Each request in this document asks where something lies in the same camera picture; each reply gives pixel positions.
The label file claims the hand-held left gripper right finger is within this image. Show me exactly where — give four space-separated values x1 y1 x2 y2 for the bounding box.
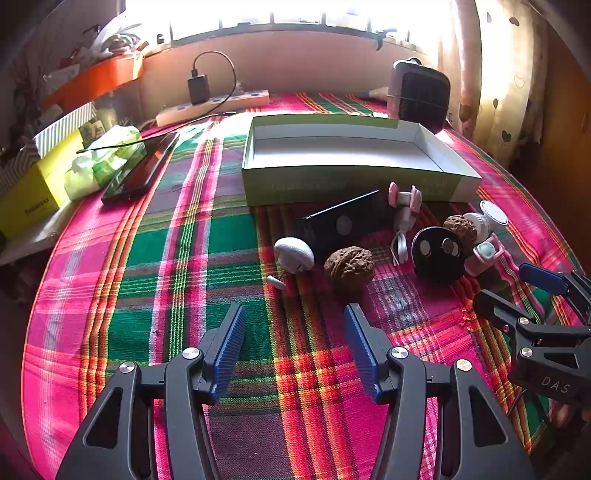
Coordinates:
343 302 536 480

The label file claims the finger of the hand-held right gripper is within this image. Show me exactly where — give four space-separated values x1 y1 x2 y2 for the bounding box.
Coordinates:
517 262 591 324
473 288 591 357

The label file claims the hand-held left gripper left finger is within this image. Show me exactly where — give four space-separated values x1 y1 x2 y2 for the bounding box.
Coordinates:
54 303 247 480

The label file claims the pink mint phone holder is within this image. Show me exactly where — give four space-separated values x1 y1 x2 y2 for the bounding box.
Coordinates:
463 233 520 278

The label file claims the black round disc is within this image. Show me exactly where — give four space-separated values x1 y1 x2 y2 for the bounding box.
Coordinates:
411 226 465 283

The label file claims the white clear round jar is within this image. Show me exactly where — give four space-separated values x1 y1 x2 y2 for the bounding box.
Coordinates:
464 200 509 241

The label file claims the large brown walnut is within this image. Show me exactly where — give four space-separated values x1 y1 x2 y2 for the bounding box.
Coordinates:
323 246 376 292

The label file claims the small brown walnut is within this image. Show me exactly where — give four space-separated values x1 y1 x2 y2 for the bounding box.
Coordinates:
443 213 478 245

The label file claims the white mushroom-shaped holder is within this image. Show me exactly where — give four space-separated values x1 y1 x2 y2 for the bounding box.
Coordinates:
273 237 315 274

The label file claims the black power bank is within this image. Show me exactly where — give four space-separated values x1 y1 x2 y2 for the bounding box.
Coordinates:
293 189 398 252

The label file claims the white usb cable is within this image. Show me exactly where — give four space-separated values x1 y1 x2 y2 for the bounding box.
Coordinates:
390 208 416 266

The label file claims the pink plastic clip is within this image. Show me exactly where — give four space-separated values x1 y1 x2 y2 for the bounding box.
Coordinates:
388 181 423 215

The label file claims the green white cardboard box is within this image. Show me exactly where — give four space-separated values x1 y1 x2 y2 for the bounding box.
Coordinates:
241 114 483 207

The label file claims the plaid cloth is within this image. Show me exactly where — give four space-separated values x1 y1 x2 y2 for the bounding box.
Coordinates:
21 91 591 480

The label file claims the heart-print curtain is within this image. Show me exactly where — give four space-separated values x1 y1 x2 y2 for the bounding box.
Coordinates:
452 0 550 167

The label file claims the black smartphone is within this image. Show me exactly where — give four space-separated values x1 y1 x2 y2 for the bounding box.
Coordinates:
100 131 181 206

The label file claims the pink grey heater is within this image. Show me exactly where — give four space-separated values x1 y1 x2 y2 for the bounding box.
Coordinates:
387 58 451 134

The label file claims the green tissue packet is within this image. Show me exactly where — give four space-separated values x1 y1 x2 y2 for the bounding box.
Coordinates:
64 127 144 200

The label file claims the yellow box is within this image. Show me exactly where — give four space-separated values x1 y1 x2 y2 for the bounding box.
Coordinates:
0 129 100 238

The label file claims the white power strip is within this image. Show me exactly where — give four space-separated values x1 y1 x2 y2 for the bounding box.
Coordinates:
156 89 271 127

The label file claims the black charger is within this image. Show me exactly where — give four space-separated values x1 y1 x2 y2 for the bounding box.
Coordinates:
187 69 211 106

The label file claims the striped box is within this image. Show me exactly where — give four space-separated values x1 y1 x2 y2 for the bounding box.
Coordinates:
0 102 98 195

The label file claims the black window hook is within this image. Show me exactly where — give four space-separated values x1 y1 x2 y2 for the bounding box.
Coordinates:
369 28 398 51

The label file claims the orange tray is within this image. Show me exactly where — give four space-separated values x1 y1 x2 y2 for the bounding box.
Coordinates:
41 54 145 112

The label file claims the white plastic bag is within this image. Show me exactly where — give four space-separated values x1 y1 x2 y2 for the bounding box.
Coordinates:
88 23 151 58

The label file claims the black charging cable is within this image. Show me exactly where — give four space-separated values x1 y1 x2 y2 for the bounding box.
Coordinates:
79 51 241 155

